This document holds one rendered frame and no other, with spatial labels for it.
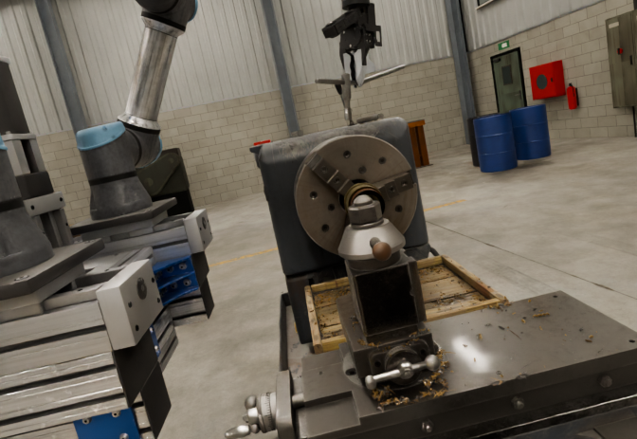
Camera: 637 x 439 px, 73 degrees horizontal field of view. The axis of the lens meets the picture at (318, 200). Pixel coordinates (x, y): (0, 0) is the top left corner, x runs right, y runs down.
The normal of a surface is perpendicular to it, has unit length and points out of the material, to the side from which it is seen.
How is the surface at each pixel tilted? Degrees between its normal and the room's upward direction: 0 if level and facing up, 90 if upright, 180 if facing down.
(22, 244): 72
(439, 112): 90
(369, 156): 90
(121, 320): 90
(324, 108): 90
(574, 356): 0
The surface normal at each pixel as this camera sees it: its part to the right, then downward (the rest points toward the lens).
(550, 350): -0.21, -0.97
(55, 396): 0.07, 0.15
